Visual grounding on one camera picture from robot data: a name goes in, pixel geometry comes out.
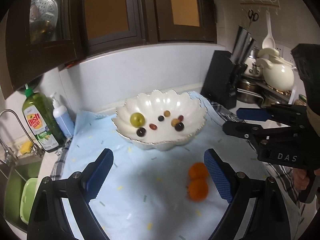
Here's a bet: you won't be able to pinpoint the larger tan longan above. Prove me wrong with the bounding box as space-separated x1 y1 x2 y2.
171 119 181 127

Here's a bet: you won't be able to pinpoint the light blue patterned cloth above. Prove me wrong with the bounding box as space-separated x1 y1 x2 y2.
57 90 293 240

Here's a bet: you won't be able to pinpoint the green apple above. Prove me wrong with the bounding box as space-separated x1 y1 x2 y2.
130 112 145 128

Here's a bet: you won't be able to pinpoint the white rice spoon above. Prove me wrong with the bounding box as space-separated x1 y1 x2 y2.
262 10 276 49

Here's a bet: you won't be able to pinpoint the green dish soap bottle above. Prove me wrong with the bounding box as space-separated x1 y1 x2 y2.
22 85 66 153

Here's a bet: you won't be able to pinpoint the black white checkered towel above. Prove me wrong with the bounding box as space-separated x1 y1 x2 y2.
49 100 308 240

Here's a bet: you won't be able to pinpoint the green plastic basin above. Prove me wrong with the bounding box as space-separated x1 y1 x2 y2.
20 178 37 225

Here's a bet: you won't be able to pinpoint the white scalloped ceramic bowl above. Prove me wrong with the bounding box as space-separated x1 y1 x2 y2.
112 90 207 151

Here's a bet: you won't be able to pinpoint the jar of red sauce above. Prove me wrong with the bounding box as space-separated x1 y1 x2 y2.
293 94 307 106

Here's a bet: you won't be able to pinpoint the white wall outlets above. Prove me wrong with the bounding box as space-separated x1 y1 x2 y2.
276 44 295 66

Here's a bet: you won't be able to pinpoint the chrome kitchen faucet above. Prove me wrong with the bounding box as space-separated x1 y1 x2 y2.
1 109 44 167

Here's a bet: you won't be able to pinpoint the blue white pump bottle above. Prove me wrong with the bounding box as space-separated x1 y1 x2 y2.
50 93 75 138

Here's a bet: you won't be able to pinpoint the orange mandarin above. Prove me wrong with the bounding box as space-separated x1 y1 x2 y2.
188 162 209 180
188 178 209 202

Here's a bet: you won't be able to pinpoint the small tan longan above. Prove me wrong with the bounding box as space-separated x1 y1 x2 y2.
164 111 171 117

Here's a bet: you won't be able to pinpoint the black scissors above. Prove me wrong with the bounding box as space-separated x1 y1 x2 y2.
248 9 259 27

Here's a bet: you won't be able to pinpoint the dark grape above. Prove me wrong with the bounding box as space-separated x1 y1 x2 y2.
136 127 146 137

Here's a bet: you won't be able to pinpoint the person's right hand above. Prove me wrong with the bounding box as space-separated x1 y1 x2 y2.
293 168 309 191

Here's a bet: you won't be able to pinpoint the yellow sponge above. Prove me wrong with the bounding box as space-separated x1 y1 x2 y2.
20 141 34 154

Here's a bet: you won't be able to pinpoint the black knife block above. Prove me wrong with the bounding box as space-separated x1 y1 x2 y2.
201 27 256 109

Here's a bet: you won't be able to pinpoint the red cherry tomato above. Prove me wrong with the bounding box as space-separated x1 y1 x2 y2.
149 124 158 131

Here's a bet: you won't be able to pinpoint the stainless steel sink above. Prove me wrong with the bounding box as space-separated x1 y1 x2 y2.
1 161 41 233

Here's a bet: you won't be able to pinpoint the dark wooden window frame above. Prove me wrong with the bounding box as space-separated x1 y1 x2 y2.
1 0 217 98

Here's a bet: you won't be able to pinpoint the dark plum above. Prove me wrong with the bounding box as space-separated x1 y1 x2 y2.
174 122 184 132

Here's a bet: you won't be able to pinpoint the cream ceramic teapot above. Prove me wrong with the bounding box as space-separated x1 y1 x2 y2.
255 48 295 92

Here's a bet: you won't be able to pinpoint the stainless steel pot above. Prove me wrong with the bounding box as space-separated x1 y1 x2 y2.
236 79 264 105

